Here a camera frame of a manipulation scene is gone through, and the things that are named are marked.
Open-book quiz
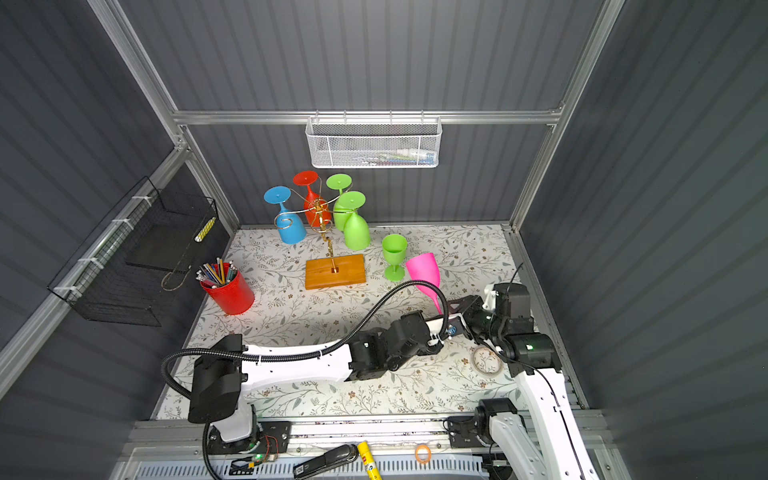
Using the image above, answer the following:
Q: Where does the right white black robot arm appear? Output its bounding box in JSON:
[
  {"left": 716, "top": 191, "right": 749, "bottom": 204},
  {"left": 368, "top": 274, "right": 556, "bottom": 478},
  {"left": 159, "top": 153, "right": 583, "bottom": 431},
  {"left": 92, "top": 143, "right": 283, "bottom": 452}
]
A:
[{"left": 461, "top": 282, "right": 598, "bottom": 479}]

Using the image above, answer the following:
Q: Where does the red wine glass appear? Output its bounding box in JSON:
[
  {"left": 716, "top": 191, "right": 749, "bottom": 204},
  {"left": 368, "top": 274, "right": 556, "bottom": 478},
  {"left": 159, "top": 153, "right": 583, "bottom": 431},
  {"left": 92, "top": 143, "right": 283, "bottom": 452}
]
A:
[{"left": 293, "top": 170, "right": 331, "bottom": 229}]

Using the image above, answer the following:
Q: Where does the blue wine glass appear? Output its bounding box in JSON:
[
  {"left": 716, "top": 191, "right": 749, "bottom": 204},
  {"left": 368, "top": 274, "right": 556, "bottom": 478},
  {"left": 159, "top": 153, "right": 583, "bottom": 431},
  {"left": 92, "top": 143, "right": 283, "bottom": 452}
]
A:
[{"left": 264, "top": 186, "right": 306, "bottom": 245}]

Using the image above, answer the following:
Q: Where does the white wire wall basket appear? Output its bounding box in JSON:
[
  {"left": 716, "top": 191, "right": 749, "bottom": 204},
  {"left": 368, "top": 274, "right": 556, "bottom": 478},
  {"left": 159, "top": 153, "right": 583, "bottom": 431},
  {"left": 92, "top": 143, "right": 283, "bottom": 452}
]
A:
[{"left": 305, "top": 114, "right": 443, "bottom": 169}]

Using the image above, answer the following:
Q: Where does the pink wine glass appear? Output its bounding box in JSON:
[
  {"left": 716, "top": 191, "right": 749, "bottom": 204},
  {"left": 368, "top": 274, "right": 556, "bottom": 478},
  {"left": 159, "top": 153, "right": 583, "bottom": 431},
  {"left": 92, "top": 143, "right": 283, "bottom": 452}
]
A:
[{"left": 405, "top": 253, "right": 443, "bottom": 314}]

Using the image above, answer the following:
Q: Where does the wooden base wire glass rack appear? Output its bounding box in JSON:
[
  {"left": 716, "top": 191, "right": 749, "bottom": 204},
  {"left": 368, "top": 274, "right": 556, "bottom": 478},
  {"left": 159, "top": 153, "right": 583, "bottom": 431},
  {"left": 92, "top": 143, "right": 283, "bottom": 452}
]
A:
[{"left": 294, "top": 198, "right": 366, "bottom": 290}]

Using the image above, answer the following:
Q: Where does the red pencil cup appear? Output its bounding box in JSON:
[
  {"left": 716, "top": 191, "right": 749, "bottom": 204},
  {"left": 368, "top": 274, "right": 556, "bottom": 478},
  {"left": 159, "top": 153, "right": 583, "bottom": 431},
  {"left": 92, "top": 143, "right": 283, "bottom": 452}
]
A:
[{"left": 196, "top": 259, "right": 255, "bottom": 315}]

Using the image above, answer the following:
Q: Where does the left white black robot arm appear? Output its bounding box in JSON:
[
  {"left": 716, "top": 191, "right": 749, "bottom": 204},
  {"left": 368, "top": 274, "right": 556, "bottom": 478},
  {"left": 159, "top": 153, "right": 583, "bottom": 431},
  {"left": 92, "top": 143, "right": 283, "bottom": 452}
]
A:
[{"left": 188, "top": 312, "right": 444, "bottom": 444}]

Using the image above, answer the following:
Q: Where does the clear tape roll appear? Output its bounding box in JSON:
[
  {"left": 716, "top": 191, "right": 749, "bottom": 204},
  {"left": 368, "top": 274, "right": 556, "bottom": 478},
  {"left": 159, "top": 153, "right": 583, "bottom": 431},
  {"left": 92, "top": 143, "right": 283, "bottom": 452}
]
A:
[{"left": 470, "top": 346, "right": 504, "bottom": 378}]

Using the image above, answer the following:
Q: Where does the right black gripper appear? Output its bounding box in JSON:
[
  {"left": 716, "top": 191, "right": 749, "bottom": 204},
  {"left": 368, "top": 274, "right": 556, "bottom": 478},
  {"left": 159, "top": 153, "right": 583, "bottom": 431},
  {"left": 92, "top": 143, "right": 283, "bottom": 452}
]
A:
[{"left": 446, "top": 292, "right": 504, "bottom": 342}]

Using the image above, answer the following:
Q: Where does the black wire wall basket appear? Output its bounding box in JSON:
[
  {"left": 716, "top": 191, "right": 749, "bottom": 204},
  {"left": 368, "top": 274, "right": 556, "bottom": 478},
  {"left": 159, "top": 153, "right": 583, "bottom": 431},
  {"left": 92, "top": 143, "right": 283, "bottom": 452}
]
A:
[{"left": 48, "top": 178, "right": 218, "bottom": 327}]

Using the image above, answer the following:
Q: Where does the black stapler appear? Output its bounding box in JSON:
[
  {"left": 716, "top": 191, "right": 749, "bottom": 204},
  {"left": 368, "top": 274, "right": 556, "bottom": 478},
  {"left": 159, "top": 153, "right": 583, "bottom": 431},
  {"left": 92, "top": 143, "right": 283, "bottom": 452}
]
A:
[{"left": 293, "top": 444, "right": 359, "bottom": 480}]

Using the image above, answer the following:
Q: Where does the green wine glass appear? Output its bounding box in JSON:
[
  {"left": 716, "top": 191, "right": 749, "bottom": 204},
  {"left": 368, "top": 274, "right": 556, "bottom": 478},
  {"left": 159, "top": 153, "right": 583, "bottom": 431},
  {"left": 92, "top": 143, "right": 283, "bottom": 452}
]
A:
[
  {"left": 335, "top": 191, "right": 371, "bottom": 251},
  {"left": 382, "top": 234, "right": 408, "bottom": 282},
  {"left": 326, "top": 173, "right": 352, "bottom": 231}
]

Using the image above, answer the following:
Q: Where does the yellow glue tube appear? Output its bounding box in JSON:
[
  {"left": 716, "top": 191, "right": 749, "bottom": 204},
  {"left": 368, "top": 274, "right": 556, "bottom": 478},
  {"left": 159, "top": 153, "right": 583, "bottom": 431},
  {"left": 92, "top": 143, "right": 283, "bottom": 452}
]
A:
[{"left": 357, "top": 441, "right": 382, "bottom": 480}]

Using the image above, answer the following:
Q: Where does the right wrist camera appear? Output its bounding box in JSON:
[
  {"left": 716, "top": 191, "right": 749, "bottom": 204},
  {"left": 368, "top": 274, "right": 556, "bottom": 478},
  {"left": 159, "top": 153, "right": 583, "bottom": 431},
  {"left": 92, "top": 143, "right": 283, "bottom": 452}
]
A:
[{"left": 482, "top": 282, "right": 509, "bottom": 312}]

